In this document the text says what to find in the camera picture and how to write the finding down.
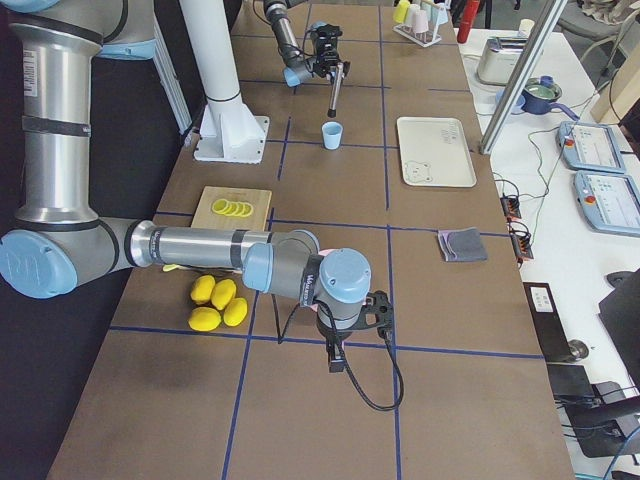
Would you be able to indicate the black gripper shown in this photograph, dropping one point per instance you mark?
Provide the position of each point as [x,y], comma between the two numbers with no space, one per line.
[325,65]
[334,336]

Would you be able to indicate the black metal muddler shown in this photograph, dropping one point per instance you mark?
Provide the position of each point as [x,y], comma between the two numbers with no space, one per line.
[336,87]

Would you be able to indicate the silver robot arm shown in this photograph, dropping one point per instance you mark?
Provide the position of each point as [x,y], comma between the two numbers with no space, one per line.
[61,243]
[300,67]

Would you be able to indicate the light blue plastic cup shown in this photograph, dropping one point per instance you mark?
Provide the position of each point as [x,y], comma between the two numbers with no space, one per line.
[332,134]

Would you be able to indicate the pink bowl of ice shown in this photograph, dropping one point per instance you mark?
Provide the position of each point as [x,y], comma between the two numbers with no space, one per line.
[323,252]

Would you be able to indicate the yellow cup on rack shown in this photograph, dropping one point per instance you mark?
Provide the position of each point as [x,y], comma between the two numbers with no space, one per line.
[400,11]

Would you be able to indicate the white cup rack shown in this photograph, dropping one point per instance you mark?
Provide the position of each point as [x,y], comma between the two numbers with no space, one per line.
[438,15]

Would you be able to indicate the pink cup on rack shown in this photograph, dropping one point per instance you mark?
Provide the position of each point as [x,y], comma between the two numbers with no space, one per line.
[419,21]

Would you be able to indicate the yellow lemon front right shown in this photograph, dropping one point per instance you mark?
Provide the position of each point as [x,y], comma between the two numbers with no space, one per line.
[235,312]

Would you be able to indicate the yellow lemon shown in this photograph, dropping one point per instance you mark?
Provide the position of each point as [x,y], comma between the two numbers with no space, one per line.
[204,319]
[223,293]
[235,312]
[202,289]

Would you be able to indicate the cream bear serving tray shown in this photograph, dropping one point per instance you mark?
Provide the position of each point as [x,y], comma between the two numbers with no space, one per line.
[434,152]

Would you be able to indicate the yellow lemon back right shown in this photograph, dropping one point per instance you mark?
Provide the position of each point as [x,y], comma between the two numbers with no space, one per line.
[223,293]

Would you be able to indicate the yellow lemon front left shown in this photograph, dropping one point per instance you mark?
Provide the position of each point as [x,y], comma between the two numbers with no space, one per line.
[204,319]

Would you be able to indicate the red bottle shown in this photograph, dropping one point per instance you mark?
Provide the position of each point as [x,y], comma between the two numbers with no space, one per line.
[467,20]

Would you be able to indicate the yellow lemon back left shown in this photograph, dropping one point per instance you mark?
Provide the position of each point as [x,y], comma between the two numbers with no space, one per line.
[202,289]

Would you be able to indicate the row of lemon slices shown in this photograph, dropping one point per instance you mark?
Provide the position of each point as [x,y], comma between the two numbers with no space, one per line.
[232,208]

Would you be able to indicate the folded grey cloth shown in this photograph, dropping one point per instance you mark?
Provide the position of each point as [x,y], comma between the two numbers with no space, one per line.
[462,245]

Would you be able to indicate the blue bowl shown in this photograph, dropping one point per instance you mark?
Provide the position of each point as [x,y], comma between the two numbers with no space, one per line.
[517,108]

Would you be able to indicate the yellow plastic knife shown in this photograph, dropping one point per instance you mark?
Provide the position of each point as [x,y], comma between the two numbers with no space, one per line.
[173,267]

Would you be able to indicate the wooden cutting board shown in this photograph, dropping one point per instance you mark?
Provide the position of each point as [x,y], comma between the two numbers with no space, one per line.
[205,218]

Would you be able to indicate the blue pot with lid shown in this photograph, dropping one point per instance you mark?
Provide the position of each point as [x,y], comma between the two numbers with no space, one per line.
[542,95]

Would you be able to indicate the upper orange connector board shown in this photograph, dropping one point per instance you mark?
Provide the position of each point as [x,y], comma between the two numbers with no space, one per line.
[511,207]

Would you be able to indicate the orange connector board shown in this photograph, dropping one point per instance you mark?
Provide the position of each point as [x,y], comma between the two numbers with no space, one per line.
[521,245]
[511,207]

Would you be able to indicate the black power strip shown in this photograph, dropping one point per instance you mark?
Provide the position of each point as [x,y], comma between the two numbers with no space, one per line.
[547,323]

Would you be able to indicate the lower orange connector board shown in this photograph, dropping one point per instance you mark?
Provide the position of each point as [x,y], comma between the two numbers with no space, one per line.
[521,245]

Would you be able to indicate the upper teach pendant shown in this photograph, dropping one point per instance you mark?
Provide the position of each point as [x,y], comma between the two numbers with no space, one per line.
[588,146]

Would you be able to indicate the teach pendant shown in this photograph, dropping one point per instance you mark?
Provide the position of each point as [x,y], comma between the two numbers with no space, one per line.
[588,146]
[609,202]

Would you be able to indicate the lower teach pendant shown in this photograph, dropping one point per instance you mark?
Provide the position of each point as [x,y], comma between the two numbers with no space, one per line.
[609,202]

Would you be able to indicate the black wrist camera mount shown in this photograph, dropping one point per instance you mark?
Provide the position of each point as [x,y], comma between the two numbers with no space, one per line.
[377,313]
[325,37]

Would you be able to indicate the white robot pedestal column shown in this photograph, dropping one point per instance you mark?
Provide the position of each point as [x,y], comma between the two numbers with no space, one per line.
[229,132]

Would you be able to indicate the aluminium frame post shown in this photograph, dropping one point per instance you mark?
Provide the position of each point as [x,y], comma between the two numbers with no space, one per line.
[539,34]

